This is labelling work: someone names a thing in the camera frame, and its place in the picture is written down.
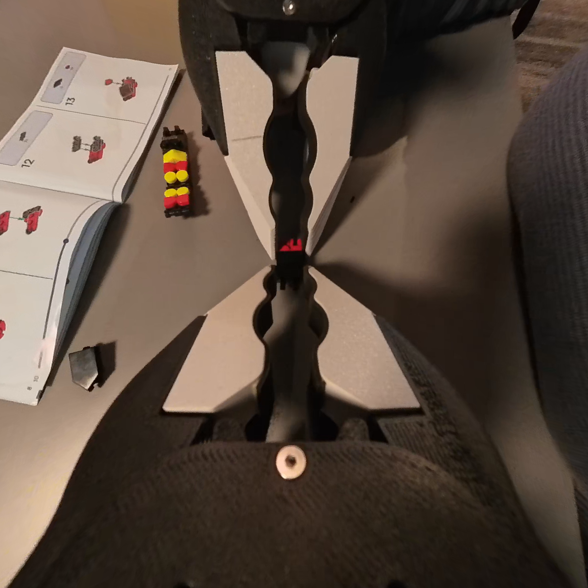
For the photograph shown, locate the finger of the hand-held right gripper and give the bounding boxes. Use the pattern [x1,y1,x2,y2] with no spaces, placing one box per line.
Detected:
[301,56,360,268]
[215,51,282,263]

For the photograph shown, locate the small red black lego block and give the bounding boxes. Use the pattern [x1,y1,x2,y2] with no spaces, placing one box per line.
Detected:
[276,236,307,290]

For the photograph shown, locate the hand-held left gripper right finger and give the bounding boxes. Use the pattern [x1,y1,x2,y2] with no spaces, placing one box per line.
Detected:
[307,266,422,416]

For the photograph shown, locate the long black yellow red lego strip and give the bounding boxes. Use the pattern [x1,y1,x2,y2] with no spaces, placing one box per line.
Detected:
[160,125,196,219]

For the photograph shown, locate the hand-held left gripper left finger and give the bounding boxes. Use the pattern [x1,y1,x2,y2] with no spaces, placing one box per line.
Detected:
[162,266,277,415]

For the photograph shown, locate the black wedge lego piece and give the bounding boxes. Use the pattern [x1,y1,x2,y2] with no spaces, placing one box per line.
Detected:
[69,347,104,392]

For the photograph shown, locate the open instruction booklet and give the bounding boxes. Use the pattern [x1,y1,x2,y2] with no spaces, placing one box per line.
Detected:
[0,46,180,407]

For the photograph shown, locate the black strap loop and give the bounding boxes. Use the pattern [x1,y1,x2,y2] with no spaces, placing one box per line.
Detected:
[511,0,539,40]

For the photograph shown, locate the person's grey sweater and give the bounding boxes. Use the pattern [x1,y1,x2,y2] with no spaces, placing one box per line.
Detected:
[507,51,588,465]

